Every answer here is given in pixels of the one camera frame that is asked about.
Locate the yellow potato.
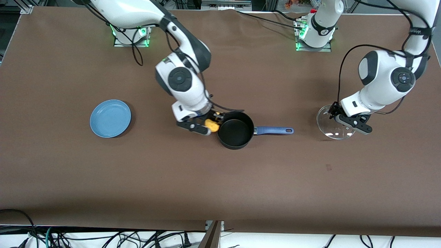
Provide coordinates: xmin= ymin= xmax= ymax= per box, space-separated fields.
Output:
xmin=205 ymin=118 xmax=220 ymax=133

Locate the glass lid with blue knob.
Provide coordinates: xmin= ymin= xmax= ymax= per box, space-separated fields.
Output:
xmin=316 ymin=104 xmax=357 ymax=140

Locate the brown table cover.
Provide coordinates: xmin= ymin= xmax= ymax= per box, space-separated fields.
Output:
xmin=0 ymin=6 xmax=441 ymax=238

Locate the blue round plate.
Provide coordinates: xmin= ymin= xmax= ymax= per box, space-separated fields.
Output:
xmin=90 ymin=100 xmax=132 ymax=138

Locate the grey metal box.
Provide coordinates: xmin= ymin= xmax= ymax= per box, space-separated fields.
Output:
xmin=201 ymin=0 xmax=252 ymax=10

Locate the orange small object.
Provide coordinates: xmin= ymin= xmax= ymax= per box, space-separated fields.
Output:
xmin=284 ymin=0 xmax=312 ymax=9

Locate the grey metal table leg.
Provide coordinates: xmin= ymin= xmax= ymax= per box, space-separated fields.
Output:
xmin=198 ymin=220 xmax=225 ymax=248

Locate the black pot with blue handle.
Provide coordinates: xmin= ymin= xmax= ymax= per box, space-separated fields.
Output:
xmin=217 ymin=111 xmax=294 ymax=150

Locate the black cable along right arm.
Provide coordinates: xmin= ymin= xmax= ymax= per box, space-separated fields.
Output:
xmin=83 ymin=0 xmax=144 ymax=67

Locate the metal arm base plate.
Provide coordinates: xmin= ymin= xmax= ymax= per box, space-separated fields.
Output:
xmin=113 ymin=26 xmax=152 ymax=48
xmin=295 ymin=17 xmax=332 ymax=52

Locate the long black base cable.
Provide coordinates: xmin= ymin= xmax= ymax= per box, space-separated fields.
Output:
xmin=235 ymin=10 xmax=306 ymax=31

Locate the short black base cable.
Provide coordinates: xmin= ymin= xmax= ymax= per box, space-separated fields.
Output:
xmin=270 ymin=9 xmax=304 ymax=22

